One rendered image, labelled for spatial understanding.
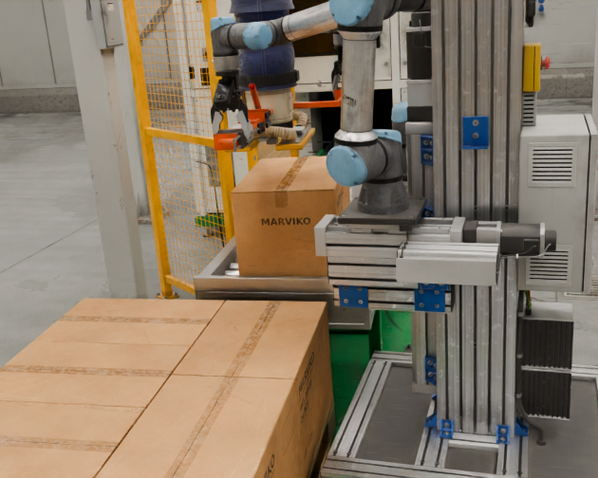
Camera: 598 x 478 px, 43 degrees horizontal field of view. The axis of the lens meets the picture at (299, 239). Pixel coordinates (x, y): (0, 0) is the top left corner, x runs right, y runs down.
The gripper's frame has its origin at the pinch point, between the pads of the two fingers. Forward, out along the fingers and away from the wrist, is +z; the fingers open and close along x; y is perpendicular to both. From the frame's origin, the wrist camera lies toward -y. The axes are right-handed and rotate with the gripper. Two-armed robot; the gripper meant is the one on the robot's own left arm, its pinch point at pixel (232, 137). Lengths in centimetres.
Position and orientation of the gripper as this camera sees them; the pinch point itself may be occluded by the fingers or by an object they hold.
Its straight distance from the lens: 232.0
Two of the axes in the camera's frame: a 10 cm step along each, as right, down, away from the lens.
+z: 0.7, 9.5, 3.1
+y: 1.7, -3.2, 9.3
